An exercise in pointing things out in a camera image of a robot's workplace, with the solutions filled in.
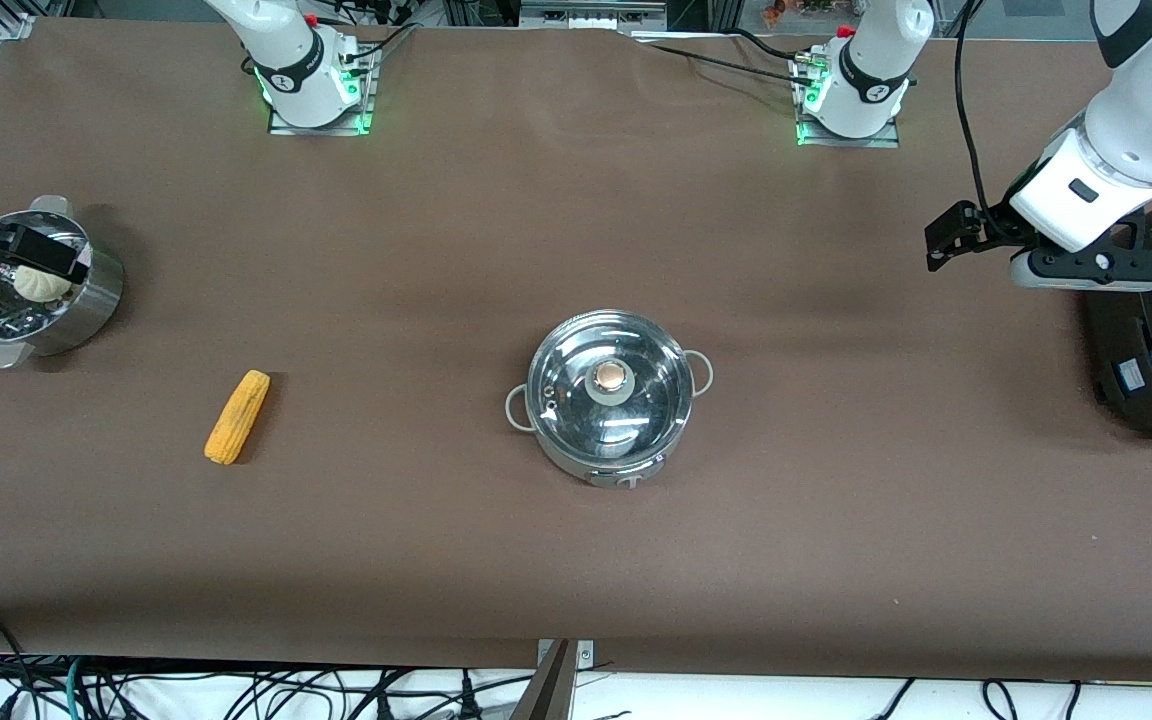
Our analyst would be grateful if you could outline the yellow corn cob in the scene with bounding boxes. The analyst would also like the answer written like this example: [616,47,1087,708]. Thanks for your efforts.
[203,369,273,466]

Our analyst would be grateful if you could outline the glass pot lid with knob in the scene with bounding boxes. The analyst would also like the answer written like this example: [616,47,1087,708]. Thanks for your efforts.
[525,312,690,471]

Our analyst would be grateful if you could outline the white steamed bun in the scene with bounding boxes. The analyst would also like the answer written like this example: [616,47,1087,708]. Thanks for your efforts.
[13,264,73,304]

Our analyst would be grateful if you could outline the brown table mat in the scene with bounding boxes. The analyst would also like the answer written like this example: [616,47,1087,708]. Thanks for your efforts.
[0,14,1152,683]

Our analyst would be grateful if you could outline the shiny steel pot flat handles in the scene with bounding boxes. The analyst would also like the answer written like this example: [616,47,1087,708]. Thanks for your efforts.
[0,195,126,370]

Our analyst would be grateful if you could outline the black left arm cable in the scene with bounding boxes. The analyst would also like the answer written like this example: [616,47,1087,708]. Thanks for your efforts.
[953,0,1009,229]

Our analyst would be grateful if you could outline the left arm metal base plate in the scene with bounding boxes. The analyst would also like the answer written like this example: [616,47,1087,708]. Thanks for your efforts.
[792,52,903,150]

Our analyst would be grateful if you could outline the black cable on mat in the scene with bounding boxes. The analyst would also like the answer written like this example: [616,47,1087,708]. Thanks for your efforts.
[636,42,809,89]
[721,26,817,67]

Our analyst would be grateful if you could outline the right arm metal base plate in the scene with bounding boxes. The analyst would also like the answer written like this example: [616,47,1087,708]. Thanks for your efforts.
[266,42,379,137]

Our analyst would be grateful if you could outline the black right base cable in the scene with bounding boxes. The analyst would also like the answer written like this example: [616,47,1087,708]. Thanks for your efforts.
[344,22,425,73]

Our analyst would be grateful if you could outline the steel pot with grey handles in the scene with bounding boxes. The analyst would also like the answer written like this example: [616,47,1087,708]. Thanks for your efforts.
[505,310,716,490]

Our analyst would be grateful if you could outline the aluminium frame profile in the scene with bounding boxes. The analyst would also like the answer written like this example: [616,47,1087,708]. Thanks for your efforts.
[516,0,669,33]

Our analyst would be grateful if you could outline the green floor cable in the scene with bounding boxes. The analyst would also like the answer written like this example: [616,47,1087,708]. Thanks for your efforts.
[64,656,93,720]

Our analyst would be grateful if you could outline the metal table edge bracket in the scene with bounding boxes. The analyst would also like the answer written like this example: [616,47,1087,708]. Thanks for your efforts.
[509,638,597,720]

